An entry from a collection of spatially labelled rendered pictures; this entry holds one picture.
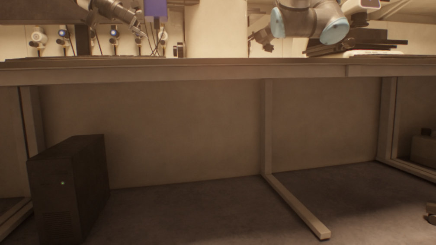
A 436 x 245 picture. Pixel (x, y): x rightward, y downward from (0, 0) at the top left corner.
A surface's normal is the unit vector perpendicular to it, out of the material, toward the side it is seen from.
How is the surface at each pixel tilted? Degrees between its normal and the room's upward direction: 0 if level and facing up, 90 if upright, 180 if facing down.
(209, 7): 91
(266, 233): 0
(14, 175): 90
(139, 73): 90
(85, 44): 90
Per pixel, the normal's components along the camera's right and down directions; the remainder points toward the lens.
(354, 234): -0.03, -0.99
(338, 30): 0.14, 0.86
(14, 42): 0.18, 0.12
